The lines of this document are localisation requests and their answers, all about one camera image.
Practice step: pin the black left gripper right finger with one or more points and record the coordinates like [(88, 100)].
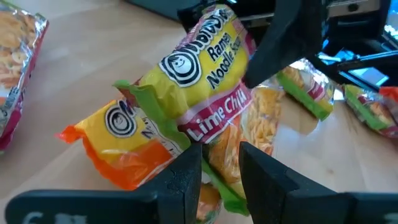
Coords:
[(280, 202)]

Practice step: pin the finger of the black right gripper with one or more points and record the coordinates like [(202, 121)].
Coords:
[(188, 17), (289, 37)]

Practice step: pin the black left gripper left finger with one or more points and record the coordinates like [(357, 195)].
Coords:
[(174, 193)]

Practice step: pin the lime chili ramen noodle pack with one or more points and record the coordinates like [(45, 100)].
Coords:
[(311, 84), (202, 71), (370, 112)]

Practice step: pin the orange chicken ramen noodle pack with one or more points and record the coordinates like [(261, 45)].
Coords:
[(124, 155)]

